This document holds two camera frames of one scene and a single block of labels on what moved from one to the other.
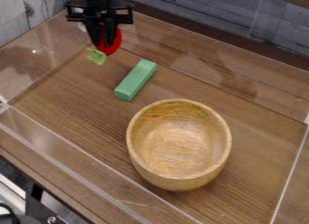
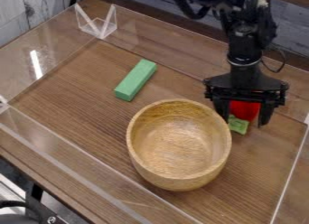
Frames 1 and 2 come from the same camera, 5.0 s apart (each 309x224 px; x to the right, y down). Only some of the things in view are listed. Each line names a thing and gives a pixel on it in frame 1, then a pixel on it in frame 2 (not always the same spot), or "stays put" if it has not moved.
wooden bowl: [178, 144] stays put
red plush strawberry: [106, 49] → [244, 112]
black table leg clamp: [39, 213] stays put
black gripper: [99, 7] → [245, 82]
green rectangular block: [140, 76] stays put
